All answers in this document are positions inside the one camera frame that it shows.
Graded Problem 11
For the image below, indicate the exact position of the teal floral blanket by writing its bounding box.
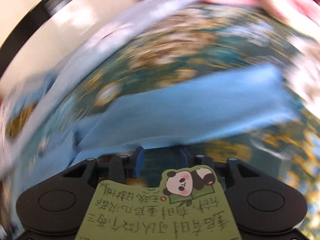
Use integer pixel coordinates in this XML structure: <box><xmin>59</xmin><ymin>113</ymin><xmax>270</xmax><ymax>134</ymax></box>
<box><xmin>5</xmin><ymin>5</ymin><xmax>320</xmax><ymax>230</ymax></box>

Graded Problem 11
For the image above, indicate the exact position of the green panda note card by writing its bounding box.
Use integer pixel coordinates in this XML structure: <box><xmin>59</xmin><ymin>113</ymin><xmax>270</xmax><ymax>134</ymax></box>
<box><xmin>75</xmin><ymin>165</ymin><xmax>242</xmax><ymax>240</ymax></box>

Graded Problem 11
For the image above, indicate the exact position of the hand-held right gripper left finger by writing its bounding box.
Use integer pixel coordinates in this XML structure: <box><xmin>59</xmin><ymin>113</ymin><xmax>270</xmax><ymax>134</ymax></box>
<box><xmin>61</xmin><ymin>146</ymin><xmax>145</xmax><ymax>188</ymax></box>

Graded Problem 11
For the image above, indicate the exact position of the pale blue floral quilt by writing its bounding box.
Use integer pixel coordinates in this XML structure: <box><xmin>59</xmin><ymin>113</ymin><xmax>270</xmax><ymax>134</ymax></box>
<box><xmin>0</xmin><ymin>0</ymin><xmax>250</xmax><ymax>178</ymax></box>

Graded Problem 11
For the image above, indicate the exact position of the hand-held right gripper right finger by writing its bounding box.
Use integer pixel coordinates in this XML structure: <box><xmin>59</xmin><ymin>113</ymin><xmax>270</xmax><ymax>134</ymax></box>
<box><xmin>179</xmin><ymin>147</ymin><xmax>263</xmax><ymax>190</ymax></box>

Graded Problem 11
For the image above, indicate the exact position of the blue shirt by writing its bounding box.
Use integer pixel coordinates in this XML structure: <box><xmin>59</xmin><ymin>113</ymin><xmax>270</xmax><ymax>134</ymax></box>
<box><xmin>15</xmin><ymin>64</ymin><xmax>304</xmax><ymax>180</ymax></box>

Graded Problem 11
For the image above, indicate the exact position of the white wardrobe with black stripe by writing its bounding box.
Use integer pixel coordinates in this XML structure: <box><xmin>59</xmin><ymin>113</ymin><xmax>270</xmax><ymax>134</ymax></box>
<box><xmin>0</xmin><ymin>0</ymin><xmax>155</xmax><ymax>75</ymax></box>

